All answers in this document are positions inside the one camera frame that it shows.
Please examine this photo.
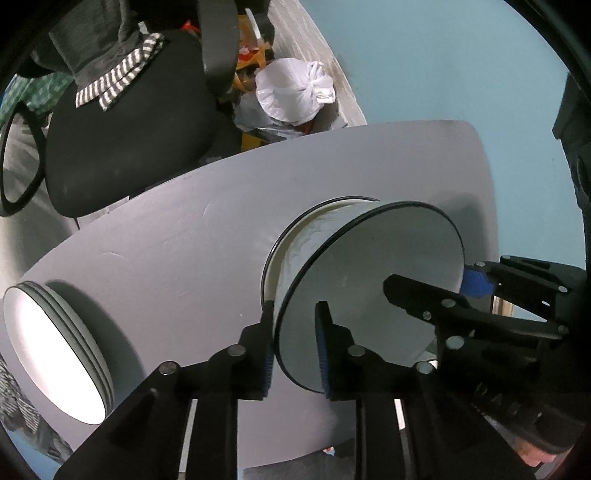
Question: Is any white ribbed bowl back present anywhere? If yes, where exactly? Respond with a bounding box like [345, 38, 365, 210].
[259, 196, 380, 305]

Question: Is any white bag on floor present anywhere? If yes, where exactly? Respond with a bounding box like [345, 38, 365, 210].
[233, 58, 338, 142]

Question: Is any green checkered tablecloth table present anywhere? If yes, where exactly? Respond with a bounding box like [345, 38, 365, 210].
[0, 72, 74, 125]

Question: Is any white ribbed bowl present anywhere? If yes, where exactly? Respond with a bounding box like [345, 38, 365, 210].
[259, 196, 380, 305]
[262, 197, 465, 393]

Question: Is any person's right hand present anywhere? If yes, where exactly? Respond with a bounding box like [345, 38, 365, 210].
[514, 437, 561, 468]

